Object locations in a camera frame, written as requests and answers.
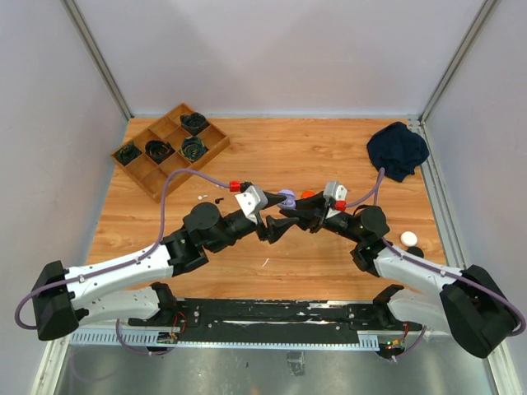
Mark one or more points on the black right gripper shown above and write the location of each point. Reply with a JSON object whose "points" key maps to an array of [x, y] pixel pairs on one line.
{"points": [[315, 220]]}

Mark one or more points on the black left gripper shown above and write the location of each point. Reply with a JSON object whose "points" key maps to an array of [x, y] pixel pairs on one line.
{"points": [[275, 229]]}

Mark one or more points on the orange earbud charging case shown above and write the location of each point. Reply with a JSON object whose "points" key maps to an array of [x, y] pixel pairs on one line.
{"points": [[307, 194]]}

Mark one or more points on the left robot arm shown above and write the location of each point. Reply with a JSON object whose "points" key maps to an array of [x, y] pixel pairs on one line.
{"points": [[60, 295]]}

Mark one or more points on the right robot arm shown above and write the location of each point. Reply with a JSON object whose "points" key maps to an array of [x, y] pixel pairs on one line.
{"points": [[464, 303]]}

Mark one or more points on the white charging case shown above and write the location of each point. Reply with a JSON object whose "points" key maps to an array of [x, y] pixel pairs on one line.
{"points": [[409, 239]]}

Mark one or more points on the black charging case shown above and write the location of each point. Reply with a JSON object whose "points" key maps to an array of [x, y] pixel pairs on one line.
{"points": [[416, 251]]}

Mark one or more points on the dark blue crumpled cloth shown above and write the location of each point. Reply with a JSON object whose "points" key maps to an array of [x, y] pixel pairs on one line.
{"points": [[397, 150]]}

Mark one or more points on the black yellow rolled tie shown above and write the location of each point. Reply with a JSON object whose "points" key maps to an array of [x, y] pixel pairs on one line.
{"points": [[193, 148]]}

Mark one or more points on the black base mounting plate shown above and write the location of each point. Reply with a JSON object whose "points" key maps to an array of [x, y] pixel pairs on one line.
{"points": [[271, 321]]}

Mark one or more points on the wooden compartment tray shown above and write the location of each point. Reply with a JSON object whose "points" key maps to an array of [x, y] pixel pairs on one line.
{"points": [[179, 140]]}

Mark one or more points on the black dotted rolled tie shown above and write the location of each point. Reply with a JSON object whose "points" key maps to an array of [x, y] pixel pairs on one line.
{"points": [[193, 123]]}

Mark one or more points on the black orange rolled tie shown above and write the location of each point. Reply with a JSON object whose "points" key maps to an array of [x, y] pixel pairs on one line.
{"points": [[158, 150]]}

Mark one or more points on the dark green rolled tie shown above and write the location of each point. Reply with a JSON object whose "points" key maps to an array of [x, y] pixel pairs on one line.
{"points": [[127, 153]]}

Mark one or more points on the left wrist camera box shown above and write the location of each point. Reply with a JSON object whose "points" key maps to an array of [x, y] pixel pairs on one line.
{"points": [[251, 202]]}

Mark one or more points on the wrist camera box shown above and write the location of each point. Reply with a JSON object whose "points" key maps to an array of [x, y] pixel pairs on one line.
{"points": [[251, 202], [335, 195]]}

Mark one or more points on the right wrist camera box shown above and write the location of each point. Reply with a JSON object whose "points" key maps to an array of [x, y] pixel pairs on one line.
{"points": [[335, 195]]}

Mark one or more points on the aluminium frame rail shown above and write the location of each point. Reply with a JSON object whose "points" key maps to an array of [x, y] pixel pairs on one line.
{"points": [[148, 339]]}

